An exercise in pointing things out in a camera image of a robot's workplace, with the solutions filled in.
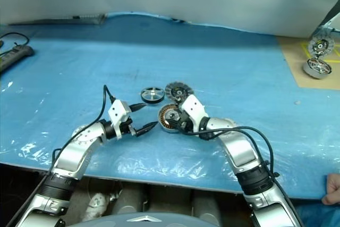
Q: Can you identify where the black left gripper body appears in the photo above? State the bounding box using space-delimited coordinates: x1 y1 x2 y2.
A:
121 104 139 138

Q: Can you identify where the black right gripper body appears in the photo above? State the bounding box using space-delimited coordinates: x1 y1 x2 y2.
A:
177 110 197 133

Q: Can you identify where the grey motor housing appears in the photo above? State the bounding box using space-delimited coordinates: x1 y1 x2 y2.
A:
157 104 186 134
302 57 333 80

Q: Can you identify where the black spoked rotor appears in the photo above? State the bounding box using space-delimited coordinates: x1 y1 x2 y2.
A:
140 86 164 104

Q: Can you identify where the silver spoked rotor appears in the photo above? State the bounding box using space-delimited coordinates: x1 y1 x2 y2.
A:
307 58 332 75

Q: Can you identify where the person's bare hand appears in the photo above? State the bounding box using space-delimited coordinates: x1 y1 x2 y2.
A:
321 173 340 206

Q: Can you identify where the blue plastic table sheet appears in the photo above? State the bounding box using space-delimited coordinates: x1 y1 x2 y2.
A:
0 11 340 200

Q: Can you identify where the grey rounded cylinder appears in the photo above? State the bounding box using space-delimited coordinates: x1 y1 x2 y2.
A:
114 181 146 213
191 189 222 218

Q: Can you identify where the white wrapped pipe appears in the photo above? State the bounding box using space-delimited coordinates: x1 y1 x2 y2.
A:
82 192 110 222

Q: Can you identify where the grey robot torso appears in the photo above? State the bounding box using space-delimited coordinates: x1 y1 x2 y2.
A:
66 210 256 227

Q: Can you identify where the grey flat panel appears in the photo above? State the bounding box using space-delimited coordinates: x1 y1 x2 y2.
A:
7 13 107 27

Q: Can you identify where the brown cardboard sheet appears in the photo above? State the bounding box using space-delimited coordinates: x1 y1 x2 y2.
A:
276 35 340 89

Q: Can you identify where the dark grey power strip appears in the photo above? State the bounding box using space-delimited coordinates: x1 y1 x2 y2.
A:
0 45 35 73

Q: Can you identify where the blue fabric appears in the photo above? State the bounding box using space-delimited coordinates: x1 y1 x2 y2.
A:
294 202 340 227

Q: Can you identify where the metal stand with dark leg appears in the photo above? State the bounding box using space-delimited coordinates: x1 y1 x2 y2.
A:
317 5 340 36

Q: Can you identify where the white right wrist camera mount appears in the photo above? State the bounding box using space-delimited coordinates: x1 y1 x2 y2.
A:
180 95 209 132

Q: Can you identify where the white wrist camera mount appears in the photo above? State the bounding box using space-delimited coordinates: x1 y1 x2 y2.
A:
180 95 209 132
107 99 132 139

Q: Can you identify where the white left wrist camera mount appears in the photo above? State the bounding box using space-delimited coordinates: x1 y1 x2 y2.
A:
107 99 132 139

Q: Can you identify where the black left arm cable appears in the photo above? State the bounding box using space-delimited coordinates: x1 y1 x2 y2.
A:
31 85 118 193

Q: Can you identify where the black power strip cable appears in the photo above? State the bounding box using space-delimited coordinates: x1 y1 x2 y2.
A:
0 32 30 52

